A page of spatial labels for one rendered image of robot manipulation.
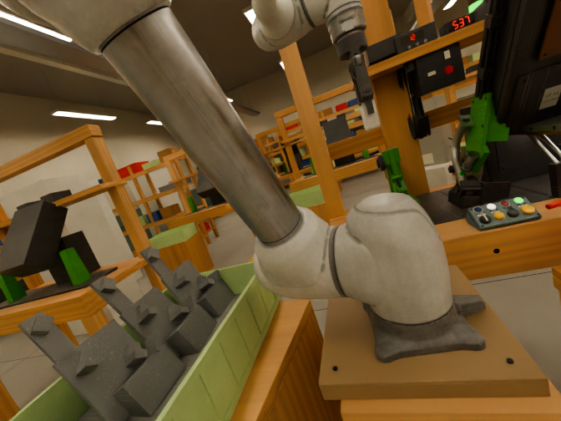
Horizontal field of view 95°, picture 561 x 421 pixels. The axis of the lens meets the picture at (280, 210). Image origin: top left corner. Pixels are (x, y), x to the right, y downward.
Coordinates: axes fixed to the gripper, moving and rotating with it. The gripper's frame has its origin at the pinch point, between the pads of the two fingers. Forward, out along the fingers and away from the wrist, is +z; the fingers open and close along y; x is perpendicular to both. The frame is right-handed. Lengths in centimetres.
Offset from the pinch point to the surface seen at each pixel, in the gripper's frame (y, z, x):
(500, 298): -94, 132, 60
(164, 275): 8, 27, -76
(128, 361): 35, 37, -71
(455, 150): -43, 22, 33
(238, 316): 21, 38, -47
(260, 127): -1030, -149, -302
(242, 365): 27, 48, -47
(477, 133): -32, 17, 37
